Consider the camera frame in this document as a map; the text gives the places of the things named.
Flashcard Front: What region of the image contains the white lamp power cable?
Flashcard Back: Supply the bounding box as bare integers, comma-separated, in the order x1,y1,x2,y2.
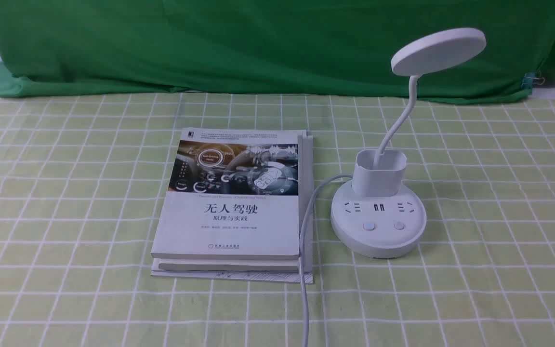
298,174,354,347

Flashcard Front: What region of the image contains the white autonomous driving book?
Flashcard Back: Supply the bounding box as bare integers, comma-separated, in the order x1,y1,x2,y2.
150,128,307,261

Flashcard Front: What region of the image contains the light green checkered tablecloth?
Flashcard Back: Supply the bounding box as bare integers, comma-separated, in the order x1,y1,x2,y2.
0,93,555,347

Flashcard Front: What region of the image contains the white lower book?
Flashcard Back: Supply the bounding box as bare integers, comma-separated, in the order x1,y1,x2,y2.
151,134,315,284

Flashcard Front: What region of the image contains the white desk lamp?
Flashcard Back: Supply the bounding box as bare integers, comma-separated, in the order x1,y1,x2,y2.
330,27,487,259

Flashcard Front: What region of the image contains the green backdrop cloth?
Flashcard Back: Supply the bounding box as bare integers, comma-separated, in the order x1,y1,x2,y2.
0,0,555,105

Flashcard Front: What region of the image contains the teal binder clip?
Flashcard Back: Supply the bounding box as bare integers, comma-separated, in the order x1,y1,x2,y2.
521,72,545,90

